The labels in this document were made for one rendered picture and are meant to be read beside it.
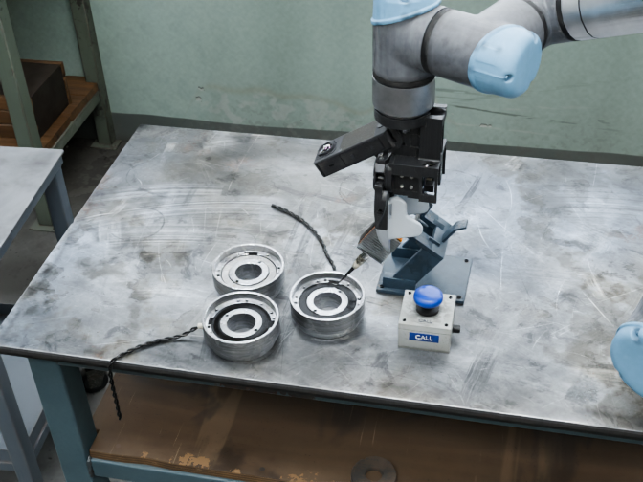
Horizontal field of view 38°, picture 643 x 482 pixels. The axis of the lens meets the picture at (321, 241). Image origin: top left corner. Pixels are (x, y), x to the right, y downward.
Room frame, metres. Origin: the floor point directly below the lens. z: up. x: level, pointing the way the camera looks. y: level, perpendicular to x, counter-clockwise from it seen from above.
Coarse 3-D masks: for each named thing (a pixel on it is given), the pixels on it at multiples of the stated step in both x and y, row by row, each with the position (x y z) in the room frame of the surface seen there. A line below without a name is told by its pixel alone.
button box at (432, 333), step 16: (416, 304) 0.94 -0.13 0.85; (448, 304) 0.94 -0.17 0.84; (400, 320) 0.91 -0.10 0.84; (416, 320) 0.91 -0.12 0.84; (432, 320) 0.91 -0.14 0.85; (448, 320) 0.91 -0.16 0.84; (400, 336) 0.91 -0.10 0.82; (416, 336) 0.90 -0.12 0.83; (432, 336) 0.90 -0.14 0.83; (448, 336) 0.90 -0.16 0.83; (448, 352) 0.89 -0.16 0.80
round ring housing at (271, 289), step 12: (228, 252) 1.09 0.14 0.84; (240, 252) 1.09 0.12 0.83; (252, 252) 1.09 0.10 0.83; (264, 252) 1.09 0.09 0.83; (276, 252) 1.08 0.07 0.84; (216, 264) 1.06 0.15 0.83; (240, 264) 1.07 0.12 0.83; (252, 264) 1.07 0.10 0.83; (264, 264) 1.06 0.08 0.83; (276, 264) 1.06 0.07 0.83; (216, 276) 1.03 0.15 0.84; (240, 276) 1.06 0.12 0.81; (252, 276) 1.07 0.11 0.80; (264, 276) 1.04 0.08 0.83; (276, 276) 1.02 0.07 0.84; (216, 288) 1.02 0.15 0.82; (228, 288) 1.00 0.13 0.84; (240, 288) 1.00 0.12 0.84; (252, 288) 1.00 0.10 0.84; (264, 288) 1.00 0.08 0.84; (276, 288) 1.01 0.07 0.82
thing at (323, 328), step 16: (320, 272) 1.03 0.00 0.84; (336, 272) 1.03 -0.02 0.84; (352, 288) 1.00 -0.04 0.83; (320, 304) 0.99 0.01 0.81; (336, 304) 0.99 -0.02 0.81; (304, 320) 0.94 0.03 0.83; (320, 320) 0.93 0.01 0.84; (336, 320) 0.93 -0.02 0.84; (352, 320) 0.94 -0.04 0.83; (320, 336) 0.93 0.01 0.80; (336, 336) 0.93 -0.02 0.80
